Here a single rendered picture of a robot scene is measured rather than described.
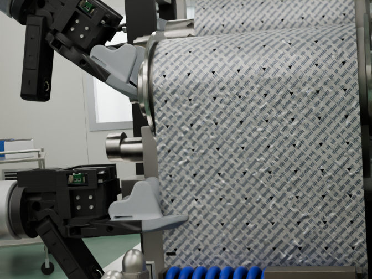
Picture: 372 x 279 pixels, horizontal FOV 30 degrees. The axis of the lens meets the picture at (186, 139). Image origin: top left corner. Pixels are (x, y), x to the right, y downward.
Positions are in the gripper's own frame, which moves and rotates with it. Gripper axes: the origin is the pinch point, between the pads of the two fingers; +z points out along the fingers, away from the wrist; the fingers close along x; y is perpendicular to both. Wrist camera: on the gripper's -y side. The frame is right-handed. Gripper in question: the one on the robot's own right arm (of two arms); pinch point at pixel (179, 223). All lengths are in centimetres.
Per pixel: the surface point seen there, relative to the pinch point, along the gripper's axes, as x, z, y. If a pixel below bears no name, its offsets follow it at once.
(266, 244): -0.2, 10.3, -2.7
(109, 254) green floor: 466, -189, -110
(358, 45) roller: 1.5, 21.7, 19.4
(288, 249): -0.3, 12.8, -3.3
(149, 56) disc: 0.3, -2.4, 19.9
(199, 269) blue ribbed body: -2.9, 2.9, -4.9
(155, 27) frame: 33.9, -11.0, 27.1
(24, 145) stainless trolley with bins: 407, -230, -11
